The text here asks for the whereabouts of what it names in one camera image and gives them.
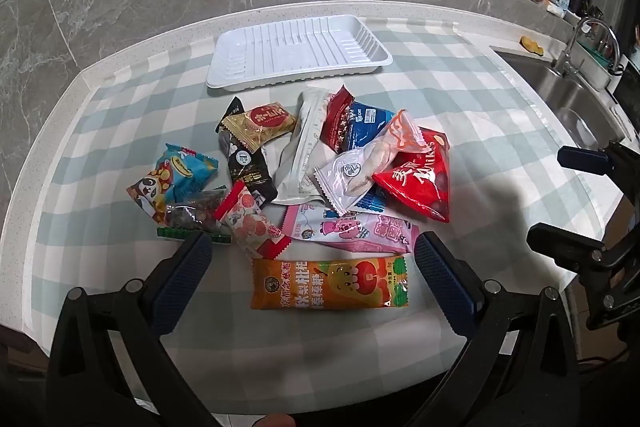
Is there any large red snack packet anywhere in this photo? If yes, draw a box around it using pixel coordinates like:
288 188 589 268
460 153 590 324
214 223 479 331
372 127 452 224

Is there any pink snack packet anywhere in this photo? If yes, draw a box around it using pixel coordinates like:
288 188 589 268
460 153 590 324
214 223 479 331
279 203 421 256

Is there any steel sink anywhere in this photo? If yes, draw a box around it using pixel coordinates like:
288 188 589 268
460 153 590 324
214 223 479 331
492 47 626 158

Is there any gold packet red label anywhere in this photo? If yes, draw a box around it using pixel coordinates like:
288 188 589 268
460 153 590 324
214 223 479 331
222 102 297 154

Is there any green white checkered cloth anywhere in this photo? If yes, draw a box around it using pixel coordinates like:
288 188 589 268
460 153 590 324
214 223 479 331
35 19 613 378

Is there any orange snack packet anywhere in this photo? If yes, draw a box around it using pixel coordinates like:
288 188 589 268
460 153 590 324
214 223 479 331
250 257 410 312

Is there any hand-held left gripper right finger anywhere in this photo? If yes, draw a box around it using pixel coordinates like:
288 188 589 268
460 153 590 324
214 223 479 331
400 231 596 427

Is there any long white snack packet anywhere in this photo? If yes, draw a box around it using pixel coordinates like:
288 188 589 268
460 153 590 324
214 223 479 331
273 89 335 206

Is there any white plastic tray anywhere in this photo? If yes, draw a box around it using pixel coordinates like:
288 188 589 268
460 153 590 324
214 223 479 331
206 14 393 90

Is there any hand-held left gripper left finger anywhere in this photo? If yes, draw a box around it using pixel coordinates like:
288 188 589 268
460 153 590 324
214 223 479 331
45 231 221 427

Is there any sink caddy rack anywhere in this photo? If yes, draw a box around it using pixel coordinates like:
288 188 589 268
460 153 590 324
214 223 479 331
570 39 626 92

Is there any blue cartoon snack packet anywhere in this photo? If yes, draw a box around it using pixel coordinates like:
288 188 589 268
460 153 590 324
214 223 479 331
126 143 220 225

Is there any clear packet orange print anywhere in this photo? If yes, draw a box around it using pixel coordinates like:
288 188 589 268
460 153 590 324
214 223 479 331
313 109 425 216

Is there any clear nut packet green edge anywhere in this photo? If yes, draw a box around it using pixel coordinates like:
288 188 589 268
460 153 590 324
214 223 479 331
156 189 232 245

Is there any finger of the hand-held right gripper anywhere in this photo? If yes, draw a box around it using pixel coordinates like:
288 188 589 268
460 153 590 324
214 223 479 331
557 146 619 174
526 223 608 270

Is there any glass bowl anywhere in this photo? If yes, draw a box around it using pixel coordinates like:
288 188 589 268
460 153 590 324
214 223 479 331
555 107 601 148

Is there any red white fruit print packet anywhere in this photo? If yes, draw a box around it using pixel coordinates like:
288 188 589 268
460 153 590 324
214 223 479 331
215 181 294 261

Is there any steel faucet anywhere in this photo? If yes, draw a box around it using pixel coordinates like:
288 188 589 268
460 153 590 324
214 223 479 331
552 18 622 78

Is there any dark red snack packet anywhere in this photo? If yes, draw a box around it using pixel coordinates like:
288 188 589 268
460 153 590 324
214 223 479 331
320 85 357 154

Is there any black snack packet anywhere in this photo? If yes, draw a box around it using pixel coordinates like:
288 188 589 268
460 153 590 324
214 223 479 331
216 97 279 204

